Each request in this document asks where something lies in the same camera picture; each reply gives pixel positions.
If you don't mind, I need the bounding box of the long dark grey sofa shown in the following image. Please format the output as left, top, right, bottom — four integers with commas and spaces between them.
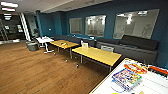
49, 34, 160, 65

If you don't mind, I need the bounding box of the grey round ottoman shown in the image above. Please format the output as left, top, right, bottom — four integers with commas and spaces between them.
26, 40, 40, 52

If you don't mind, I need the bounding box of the thin blue ring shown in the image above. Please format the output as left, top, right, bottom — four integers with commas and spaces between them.
109, 81, 126, 94

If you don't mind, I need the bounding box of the interior glass window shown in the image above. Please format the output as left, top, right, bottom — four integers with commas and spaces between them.
68, 17, 83, 36
112, 8, 161, 40
84, 14, 107, 38

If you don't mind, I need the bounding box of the white activity table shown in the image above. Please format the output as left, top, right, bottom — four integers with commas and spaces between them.
89, 57, 168, 94

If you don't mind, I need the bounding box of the silver laptop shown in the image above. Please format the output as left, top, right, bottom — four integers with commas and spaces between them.
80, 40, 90, 49

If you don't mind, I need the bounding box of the rectangular ceiling light panel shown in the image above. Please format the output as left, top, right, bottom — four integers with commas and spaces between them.
3, 12, 13, 17
1, 7, 17, 13
0, 1, 20, 9

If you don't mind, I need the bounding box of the yellow wooden table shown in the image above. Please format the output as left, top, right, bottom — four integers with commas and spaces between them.
49, 39, 80, 60

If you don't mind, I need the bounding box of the yellow game table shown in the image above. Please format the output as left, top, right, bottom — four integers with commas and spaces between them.
71, 45, 123, 73

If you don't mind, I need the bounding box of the small red box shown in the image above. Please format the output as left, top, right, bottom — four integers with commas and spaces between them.
148, 65, 168, 77

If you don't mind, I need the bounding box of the red orange flat pack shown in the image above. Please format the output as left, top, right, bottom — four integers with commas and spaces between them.
123, 62, 148, 75

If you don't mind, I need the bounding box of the white square table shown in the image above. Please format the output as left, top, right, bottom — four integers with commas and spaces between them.
35, 36, 55, 55

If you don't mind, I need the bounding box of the colourful board game box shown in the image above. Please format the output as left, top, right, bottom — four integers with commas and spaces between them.
111, 68, 143, 91

